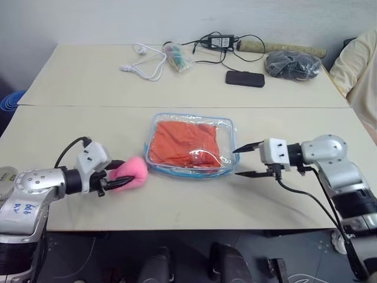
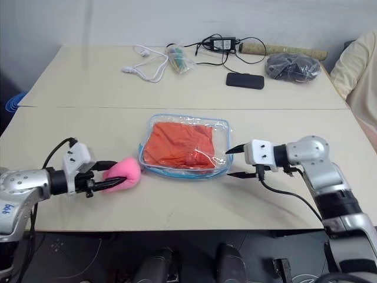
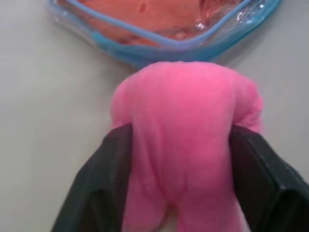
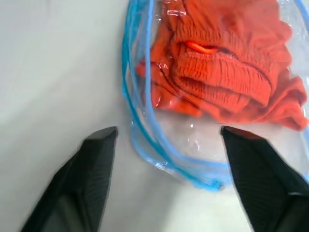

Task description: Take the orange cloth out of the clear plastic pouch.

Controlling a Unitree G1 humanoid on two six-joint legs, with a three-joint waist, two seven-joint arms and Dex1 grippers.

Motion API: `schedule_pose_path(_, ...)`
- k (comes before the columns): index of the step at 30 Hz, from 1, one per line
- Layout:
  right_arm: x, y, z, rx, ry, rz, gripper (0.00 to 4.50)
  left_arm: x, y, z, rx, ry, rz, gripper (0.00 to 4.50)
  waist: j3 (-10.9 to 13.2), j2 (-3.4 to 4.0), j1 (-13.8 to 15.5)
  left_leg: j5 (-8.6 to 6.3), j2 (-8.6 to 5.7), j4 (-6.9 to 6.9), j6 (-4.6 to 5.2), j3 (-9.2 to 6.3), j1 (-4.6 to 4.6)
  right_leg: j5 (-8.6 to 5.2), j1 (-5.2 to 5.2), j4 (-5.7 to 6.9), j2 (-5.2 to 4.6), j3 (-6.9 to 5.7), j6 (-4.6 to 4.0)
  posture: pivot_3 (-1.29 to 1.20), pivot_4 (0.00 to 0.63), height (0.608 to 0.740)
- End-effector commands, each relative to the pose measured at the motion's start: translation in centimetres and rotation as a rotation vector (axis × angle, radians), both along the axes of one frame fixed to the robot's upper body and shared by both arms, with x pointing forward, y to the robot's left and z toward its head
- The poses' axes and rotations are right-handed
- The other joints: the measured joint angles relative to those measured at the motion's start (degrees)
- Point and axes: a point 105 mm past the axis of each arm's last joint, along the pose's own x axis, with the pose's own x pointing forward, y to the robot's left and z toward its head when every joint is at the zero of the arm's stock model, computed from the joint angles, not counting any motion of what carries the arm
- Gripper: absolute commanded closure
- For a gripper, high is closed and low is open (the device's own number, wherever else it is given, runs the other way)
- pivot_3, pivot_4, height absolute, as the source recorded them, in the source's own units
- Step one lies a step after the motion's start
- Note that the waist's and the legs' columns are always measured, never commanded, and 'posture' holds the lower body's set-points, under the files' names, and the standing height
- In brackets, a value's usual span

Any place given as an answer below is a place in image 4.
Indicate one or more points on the orange cloth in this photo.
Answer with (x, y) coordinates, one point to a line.
(217, 72)

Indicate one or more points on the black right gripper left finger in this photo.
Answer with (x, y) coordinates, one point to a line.
(79, 178)

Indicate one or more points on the clear blue-trimmed plastic pouch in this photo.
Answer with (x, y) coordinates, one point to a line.
(169, 145)

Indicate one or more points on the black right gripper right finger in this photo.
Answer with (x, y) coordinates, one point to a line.
(263, 178)

